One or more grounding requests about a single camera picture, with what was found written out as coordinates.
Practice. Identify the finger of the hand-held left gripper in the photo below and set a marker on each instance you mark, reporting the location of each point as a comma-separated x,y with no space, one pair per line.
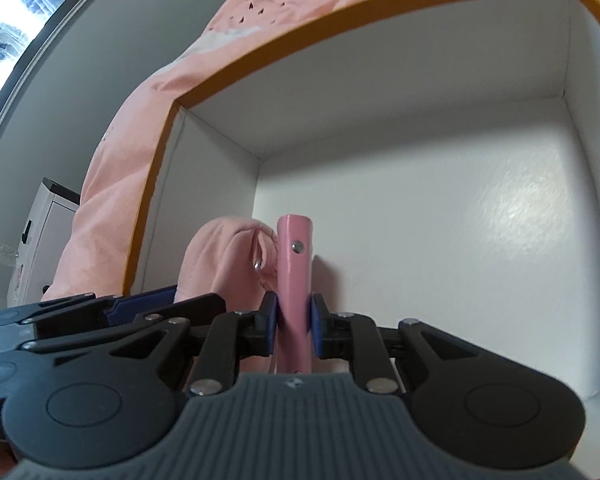
140,305
180,310

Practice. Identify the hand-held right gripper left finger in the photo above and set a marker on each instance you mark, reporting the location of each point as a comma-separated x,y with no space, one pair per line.
269,322

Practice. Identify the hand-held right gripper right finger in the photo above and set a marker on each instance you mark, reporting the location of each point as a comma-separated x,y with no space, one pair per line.
318,325

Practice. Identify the pink leather case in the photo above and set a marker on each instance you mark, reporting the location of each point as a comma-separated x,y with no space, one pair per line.
294,280

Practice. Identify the orange box with white inside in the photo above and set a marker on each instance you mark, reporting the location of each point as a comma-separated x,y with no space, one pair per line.
405,210

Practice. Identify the pink fabric pouch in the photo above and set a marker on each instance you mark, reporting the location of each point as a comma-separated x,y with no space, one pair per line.
220,260

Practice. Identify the white cabinet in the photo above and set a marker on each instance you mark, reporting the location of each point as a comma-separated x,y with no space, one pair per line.
40,240

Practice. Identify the clear plastic water bottle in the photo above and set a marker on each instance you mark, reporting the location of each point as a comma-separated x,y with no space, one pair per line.
0,252

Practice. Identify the pink printed blanket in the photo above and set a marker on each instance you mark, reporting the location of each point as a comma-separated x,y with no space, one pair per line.
130,160

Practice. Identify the framed window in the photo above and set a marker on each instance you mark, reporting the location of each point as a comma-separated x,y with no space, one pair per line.
15,25

